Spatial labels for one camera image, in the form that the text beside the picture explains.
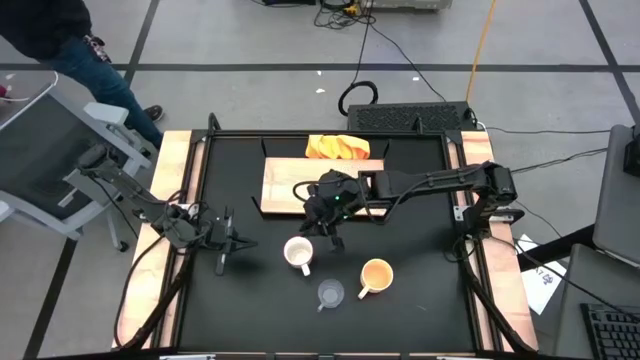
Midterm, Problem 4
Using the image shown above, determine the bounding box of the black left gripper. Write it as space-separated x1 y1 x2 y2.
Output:
192 208 259 276

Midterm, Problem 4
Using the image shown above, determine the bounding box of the black perforated computer case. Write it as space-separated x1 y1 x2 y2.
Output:
346 101 477 133

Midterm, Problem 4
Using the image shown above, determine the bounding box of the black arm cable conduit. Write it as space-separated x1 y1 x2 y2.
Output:
113 232 194 350
452 237 536 354

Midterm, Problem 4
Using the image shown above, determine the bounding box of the clear plastic footed mug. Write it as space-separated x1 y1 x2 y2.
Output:
316 278 346 314

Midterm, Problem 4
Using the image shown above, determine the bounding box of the coiled black cable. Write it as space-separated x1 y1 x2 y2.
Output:
337 80 380 118

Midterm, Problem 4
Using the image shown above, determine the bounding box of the wooden shelf with black legs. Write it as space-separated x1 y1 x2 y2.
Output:
251 137 396 219

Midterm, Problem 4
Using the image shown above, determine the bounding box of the grey white patterned mug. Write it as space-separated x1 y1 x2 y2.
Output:
283 235 315 277

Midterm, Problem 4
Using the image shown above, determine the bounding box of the long black floor cable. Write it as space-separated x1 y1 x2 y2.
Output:
368 22 449 104

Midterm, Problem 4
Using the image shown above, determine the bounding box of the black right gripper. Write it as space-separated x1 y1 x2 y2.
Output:
298 170 362 254

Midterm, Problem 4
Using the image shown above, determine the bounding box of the grey desk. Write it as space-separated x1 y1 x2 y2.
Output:
592 123 640 269
552 243 640 360

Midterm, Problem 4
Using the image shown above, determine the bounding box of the thin black floor cable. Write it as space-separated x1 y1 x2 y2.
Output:
482 124 612 136
509 147 609 175

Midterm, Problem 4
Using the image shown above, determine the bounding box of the grey office chair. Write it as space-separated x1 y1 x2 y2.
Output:
0 82 154 252

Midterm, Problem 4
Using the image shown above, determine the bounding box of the black box device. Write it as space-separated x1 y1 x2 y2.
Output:
622 124 640 178

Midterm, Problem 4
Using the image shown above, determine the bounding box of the peach ceramic mug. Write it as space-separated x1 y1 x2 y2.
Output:
356 257 395 301

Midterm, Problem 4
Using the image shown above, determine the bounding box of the person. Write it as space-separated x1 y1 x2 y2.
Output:
0 0 165 150

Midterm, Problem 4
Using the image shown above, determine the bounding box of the grey box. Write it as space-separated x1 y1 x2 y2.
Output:
369 0 454 11

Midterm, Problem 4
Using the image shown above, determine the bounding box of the yellow orange cloth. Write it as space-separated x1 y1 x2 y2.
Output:
305 133 372 161

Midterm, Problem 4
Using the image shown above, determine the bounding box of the black cable tangle with plug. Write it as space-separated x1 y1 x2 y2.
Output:
313 0 377 30

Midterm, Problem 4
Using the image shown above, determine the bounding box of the white paper sheet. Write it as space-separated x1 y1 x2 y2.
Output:
514 233 569 316

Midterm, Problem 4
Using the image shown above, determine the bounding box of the yellow cable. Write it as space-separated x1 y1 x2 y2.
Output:
464 0 497 104

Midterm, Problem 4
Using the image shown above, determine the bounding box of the wooden table side board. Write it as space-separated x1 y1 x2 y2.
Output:
446 130 540 351
112 130 207 350

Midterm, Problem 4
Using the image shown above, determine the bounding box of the black keyboard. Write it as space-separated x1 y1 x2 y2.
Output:
579 302 640 360

